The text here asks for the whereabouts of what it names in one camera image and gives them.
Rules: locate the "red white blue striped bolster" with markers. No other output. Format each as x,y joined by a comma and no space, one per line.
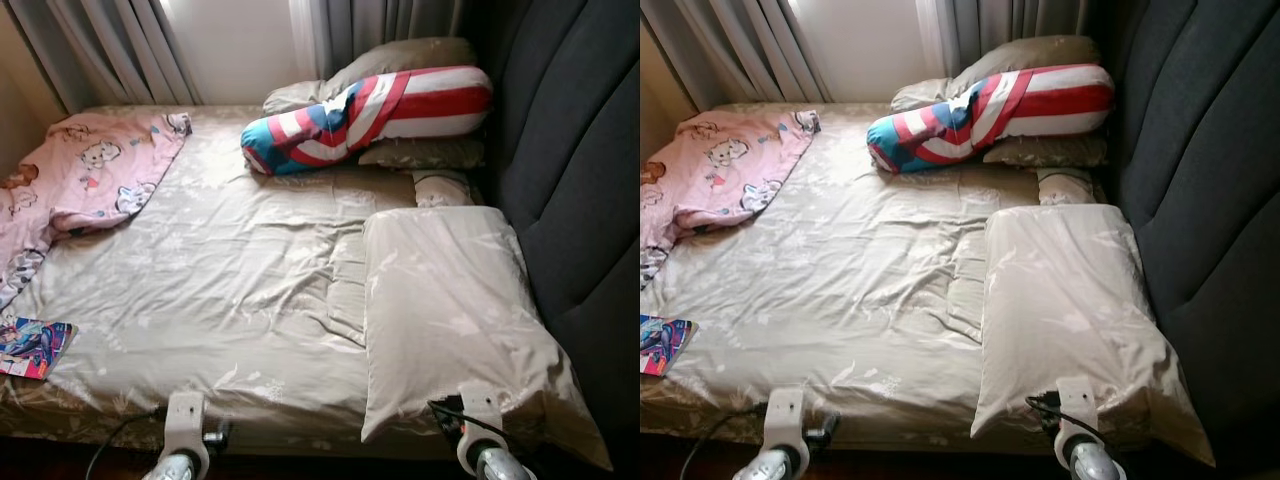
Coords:
420,100
1050,100

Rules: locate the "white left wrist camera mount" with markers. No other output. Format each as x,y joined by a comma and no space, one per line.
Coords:
785,415
186,420

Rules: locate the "colourful comic book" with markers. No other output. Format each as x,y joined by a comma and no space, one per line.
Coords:
665,345
35,348

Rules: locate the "beige leaf print bedsheet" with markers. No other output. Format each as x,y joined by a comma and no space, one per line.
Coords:
230,280
860,280

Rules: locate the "dark grey padded headboard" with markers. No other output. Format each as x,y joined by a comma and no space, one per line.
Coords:
1200,150
570,150

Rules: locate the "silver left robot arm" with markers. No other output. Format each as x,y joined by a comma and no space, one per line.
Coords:
175,468
770,467

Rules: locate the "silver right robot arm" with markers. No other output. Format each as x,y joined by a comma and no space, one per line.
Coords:
500,467
1095,465

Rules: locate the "grey curtain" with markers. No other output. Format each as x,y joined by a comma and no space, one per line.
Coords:
400,25
100,50
730,50
1020,22

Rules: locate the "small beige leaf print pillow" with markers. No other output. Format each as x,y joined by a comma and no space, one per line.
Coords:
1065,187
440,188

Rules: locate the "pink cartoon print blanket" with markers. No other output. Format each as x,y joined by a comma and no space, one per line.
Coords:
90,170
720,165

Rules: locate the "large beige leaf print pillow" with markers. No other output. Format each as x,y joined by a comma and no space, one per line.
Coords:
1070,300
450,300

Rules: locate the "bright window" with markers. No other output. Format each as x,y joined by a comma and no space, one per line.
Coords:
860,50
230,50

